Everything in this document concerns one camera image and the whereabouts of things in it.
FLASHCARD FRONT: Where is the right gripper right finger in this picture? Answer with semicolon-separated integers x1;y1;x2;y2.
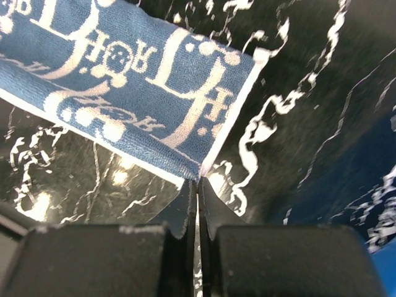
197;178;387;296

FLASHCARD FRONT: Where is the blue plastic bin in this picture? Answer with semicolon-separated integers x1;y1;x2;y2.
372;241;396;296

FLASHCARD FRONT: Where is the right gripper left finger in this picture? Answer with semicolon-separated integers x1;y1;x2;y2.
1;181;197;296

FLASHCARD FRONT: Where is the blue white patterned towel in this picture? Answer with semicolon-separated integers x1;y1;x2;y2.
1;1;266;184

